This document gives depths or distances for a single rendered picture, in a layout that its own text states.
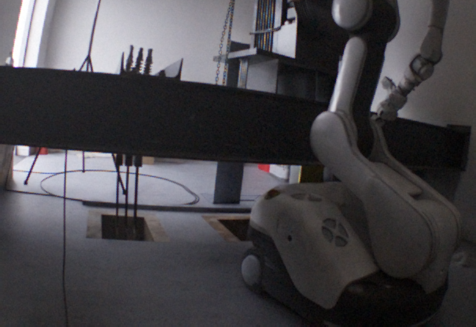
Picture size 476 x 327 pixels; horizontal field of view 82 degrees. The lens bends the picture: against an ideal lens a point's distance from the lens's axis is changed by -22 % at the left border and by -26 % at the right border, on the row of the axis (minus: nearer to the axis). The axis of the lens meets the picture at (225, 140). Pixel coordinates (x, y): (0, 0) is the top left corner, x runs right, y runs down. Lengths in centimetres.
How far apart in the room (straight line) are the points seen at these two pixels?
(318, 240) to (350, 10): 66
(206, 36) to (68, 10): 170
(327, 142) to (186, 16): 330
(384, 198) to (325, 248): 20
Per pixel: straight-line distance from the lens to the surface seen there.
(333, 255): 85
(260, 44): 208
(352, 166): 96
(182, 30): 408
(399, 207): 86
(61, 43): 399
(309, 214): 89
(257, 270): 107
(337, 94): 109
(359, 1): 105
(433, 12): 126
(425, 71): 122
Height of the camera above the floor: 55
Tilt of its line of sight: 4 degrees down
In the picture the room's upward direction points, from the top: 6 degrees clockwise
